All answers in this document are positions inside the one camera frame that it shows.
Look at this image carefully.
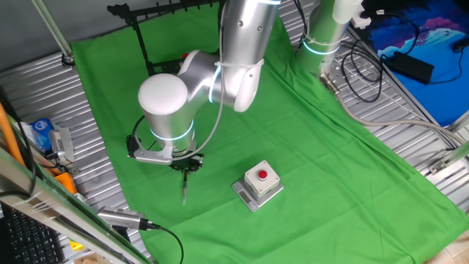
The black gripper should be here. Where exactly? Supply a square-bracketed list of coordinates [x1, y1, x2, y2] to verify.
[170, 148, 205, 174]

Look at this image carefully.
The slanted aluminium strut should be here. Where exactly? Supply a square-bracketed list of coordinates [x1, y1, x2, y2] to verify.
[31, 0, 76, 69]

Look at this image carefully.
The black stand-camera cable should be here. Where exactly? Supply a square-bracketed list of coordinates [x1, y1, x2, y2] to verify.
[141, 219, 185, 264]

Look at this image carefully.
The thick grey hose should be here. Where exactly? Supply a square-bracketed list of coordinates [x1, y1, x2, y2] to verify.
[319, 71, 469, 146]

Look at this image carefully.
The silver camera on black stand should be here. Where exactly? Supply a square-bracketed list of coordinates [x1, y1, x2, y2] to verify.
[97, 205, 147, 243]

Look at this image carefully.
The orange pole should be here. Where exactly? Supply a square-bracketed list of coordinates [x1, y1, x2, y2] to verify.
[0, 102, 25, 168]

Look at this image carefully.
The black computer mouse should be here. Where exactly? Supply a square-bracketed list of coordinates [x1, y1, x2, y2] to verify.
[452, 36, 469, 53]

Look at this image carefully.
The green cloth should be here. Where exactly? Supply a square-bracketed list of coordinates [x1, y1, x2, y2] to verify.
[71, 3, 469, 264]

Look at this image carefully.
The black power adapter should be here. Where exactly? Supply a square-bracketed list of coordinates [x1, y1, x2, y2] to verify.
[383, 51, 436, 85]

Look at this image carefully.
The silver ribbed device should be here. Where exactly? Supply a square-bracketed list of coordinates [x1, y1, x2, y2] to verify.
[48, 126, 76, 164]

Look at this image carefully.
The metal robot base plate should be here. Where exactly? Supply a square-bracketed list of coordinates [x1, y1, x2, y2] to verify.
[318, 54, 355, 81]

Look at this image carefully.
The black keyboard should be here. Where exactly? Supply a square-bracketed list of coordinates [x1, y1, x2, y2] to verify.
[0, 205, 67, 264]

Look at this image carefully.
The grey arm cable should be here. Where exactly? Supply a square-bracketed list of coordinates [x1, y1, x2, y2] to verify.
[174, 0, 225, 161]

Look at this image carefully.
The black pen rack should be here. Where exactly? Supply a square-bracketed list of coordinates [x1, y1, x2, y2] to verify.
[106, 0, 226, 77]

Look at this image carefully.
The blue tissue pack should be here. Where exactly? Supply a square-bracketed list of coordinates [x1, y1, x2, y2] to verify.
[29, 117, 56, 153]

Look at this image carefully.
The silver depth camera with bracket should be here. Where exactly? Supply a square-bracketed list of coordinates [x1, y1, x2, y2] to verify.
[132, 145, 174, 166]

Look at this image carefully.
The black cable bundle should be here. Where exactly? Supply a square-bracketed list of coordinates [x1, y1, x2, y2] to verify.
[340, 10, 422, 103]

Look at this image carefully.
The white power plug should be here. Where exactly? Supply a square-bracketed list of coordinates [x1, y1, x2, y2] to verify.
[350, 9, 372, 30]

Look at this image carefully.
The blue patterned mat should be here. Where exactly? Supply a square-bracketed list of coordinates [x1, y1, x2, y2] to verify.
[366, 0, 469, 128]

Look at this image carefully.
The aluminium profile with bracket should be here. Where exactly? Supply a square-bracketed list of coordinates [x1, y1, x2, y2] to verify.
[427, 141, 469, 176]

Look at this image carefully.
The aluminium frame beam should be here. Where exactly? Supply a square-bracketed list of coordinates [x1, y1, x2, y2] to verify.
[0, 146, 155, 264]

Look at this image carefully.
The red-button box with metal baseplate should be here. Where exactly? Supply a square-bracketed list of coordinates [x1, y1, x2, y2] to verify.
[231, 159, 285, 213]

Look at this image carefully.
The orange box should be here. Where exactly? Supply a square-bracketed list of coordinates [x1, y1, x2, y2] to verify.
[54, 172, 78, 195]

